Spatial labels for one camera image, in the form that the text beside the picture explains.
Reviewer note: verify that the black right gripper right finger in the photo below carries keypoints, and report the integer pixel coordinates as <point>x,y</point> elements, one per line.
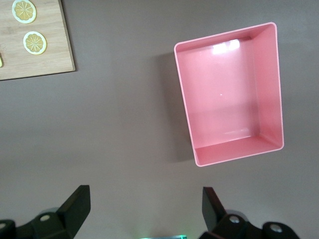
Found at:
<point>219,224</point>

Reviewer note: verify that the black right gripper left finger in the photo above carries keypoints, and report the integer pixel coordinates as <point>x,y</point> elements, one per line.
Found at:
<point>67,214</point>

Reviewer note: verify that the pink plastic bin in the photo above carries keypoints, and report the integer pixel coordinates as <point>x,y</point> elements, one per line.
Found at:
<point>229,99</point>

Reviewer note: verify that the wooden cutting board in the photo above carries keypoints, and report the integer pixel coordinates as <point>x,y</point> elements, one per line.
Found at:
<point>49,62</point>

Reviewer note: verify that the yellow plastic fork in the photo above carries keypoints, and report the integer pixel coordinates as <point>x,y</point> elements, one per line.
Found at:
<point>1,61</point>

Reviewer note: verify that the lemon slice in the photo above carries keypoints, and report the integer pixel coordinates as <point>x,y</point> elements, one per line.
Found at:
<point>24,11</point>
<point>35,42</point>

